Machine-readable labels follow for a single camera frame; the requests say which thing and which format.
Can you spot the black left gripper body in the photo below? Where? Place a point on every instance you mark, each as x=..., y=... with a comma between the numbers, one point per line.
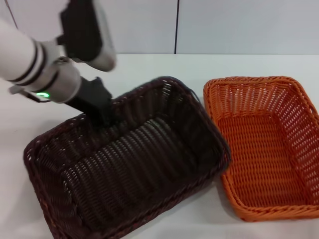
x=93, y=99

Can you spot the dark brown wicker basket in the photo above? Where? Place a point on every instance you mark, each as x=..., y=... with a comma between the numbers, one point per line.
x=129, y=171

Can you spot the orange wicker basket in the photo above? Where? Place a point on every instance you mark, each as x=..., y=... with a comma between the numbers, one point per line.
x=264, y=154

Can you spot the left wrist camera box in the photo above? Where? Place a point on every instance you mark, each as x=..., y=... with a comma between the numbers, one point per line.
x=87, y=32

